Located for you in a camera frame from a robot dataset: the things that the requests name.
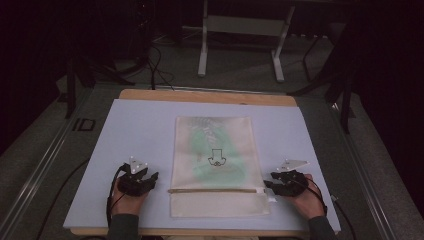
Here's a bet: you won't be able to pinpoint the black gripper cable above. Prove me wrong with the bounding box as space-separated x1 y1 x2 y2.
293 177 329 217
105 163 132 229

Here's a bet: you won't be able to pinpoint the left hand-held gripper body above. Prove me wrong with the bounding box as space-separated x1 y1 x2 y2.
116 155 150 197

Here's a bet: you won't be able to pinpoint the light blue mat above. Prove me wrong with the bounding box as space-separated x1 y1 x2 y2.
62 98 342 233

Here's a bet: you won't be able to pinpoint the black rectangular floor bracket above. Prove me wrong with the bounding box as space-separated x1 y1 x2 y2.
71 117 97 132

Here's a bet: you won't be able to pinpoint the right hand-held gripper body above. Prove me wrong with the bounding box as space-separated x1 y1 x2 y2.
273 159 310 197

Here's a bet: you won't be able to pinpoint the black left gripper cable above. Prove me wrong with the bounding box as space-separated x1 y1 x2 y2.
105 163 132 229

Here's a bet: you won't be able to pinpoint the tangled black floor cables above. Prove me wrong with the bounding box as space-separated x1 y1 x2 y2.
143 39 176 92

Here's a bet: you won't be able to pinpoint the black floor cable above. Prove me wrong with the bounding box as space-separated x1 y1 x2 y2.
34 157 92 240

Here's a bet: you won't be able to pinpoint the black stand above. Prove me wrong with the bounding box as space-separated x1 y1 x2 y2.
63 54 136 120
287 19 358 135

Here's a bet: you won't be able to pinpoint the black cable with white plug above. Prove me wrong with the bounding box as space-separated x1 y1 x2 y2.
330 194 358 240

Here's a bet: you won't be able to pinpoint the white mesh zipper bag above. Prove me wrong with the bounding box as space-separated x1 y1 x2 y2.
168 115 272 219

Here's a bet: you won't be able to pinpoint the green cloth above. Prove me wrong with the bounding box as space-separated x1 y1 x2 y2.
188 128 249 179

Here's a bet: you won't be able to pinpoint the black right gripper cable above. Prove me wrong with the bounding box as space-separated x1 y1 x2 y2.
293 177 329 217

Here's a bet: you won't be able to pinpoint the metal floor rail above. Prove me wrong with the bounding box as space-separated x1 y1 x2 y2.
329 102 399 240
0 87 96 240
153 84 269 96

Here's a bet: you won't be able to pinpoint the person's left hand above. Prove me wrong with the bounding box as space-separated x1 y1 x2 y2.
109 184 150 218

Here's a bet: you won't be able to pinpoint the white metal stand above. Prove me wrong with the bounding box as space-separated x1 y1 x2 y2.
197 0 297 84

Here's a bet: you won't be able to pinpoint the person's right hand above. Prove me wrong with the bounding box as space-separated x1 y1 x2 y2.
284 173 326 221

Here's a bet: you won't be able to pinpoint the wooden table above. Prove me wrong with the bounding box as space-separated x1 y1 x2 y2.
69 88 342 238

